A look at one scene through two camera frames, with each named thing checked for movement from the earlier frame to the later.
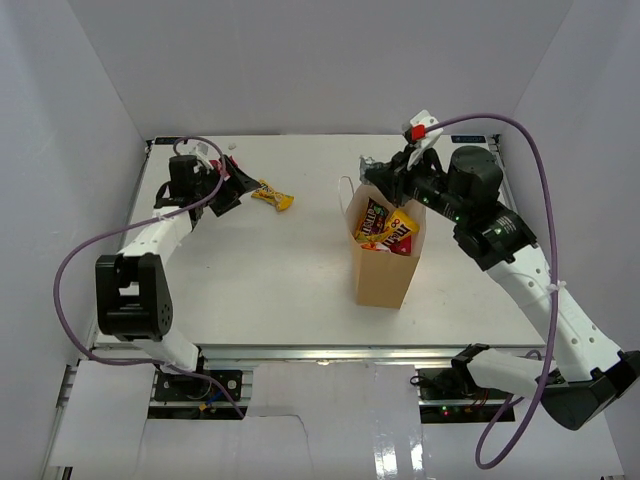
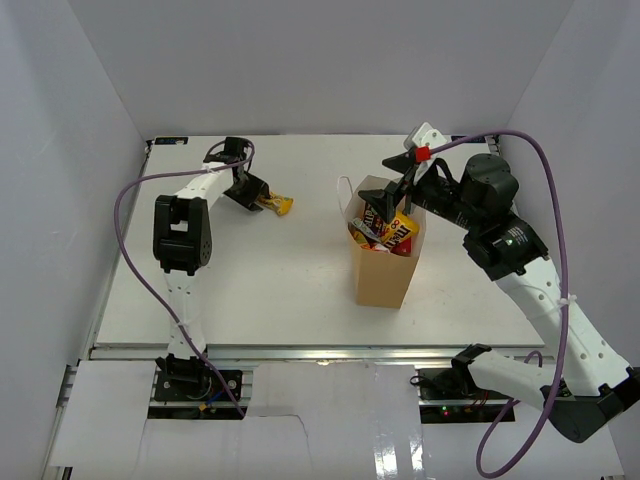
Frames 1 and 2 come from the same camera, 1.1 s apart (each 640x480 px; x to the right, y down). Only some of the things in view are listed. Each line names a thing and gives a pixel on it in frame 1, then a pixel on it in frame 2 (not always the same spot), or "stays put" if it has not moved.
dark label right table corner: (468, 139) stays put
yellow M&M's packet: (400, 225) stays put
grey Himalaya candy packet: (366, 164) → (361, 225)
